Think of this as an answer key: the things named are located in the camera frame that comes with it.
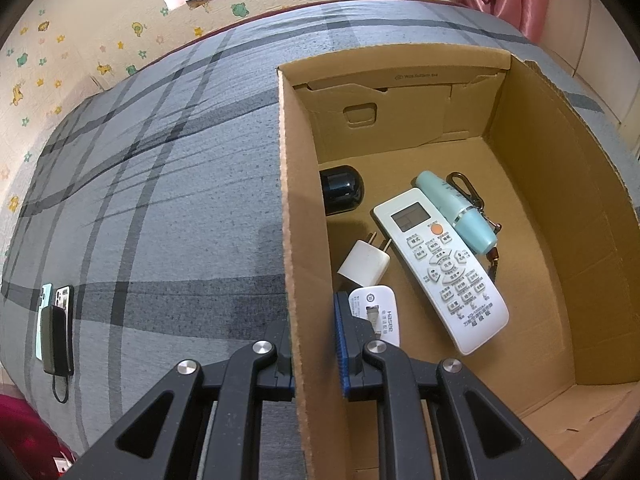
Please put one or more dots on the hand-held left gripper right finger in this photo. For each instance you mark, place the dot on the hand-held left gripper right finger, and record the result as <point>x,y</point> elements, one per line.
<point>342,345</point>

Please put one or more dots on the beige wardrobe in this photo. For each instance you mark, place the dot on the beige wardrobe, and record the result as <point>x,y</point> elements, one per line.
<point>600,60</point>

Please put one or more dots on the small white charger plug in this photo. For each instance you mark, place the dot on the small white charger plug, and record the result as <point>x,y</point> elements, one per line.
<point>362,265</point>

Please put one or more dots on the dark power bank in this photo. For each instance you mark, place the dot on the dark power bank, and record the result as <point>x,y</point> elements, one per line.
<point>56,340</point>

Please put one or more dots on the large white charger plug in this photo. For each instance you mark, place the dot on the large white charger plug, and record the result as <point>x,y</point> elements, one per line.
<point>382,305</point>

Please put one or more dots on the teal smartphone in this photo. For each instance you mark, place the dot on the teal smartphone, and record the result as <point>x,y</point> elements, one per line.
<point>44,297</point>

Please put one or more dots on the white remote control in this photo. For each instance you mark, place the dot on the white remote control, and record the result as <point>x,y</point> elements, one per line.
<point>450,280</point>

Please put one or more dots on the brown cardboard box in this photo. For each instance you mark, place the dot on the brown cardboard box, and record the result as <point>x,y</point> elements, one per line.
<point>550,260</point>

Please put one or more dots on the red fabric item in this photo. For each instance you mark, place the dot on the red fabric item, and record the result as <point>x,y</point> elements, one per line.
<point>27,440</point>

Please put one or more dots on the small round black-white jar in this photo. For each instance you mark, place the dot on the small round black-white jar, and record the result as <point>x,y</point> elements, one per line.
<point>342,190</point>

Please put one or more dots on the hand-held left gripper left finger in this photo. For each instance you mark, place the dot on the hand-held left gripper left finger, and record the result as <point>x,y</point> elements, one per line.
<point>280,355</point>

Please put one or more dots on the grey plaid bed blanket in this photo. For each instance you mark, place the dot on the grey plaid bed blanket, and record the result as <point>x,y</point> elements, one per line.
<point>175,185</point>

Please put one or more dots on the teal cosmetic tube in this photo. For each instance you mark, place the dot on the teal cosmetic tube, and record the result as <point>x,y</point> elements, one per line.
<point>450,200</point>

